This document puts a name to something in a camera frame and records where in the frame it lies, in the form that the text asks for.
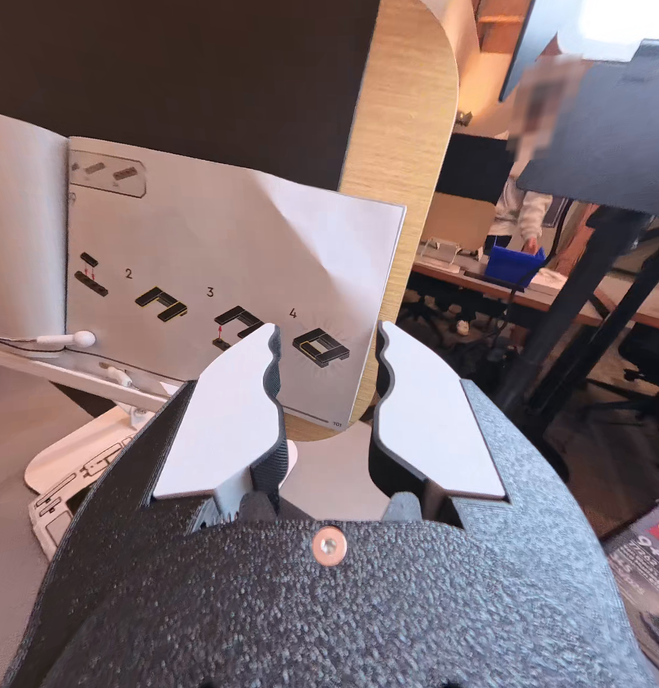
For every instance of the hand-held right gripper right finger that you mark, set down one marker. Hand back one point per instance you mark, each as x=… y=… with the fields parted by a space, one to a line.
x=437 y=430

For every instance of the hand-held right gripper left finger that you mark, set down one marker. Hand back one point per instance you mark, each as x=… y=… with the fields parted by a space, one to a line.
x=222 y=425

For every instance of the lego instruction booklet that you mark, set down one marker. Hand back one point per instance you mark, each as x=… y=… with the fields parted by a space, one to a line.
x=201 y=237

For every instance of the lego sticker sheet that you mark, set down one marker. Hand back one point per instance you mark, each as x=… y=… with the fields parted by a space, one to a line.
x=61 y=505

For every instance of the lego set box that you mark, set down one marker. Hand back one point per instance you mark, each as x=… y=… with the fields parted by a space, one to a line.
x=647 y=581

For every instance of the long wooden table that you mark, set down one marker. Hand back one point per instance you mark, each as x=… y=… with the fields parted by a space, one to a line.
x=491 y=285

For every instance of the black metal pole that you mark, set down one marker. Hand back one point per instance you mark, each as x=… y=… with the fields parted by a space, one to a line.
x=571 y=312

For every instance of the small blue storage bin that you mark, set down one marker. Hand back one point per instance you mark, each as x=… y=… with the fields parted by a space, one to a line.
x=512 y=267

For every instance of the wooden stand board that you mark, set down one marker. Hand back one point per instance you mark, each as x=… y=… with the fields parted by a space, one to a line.
x=405 y=129

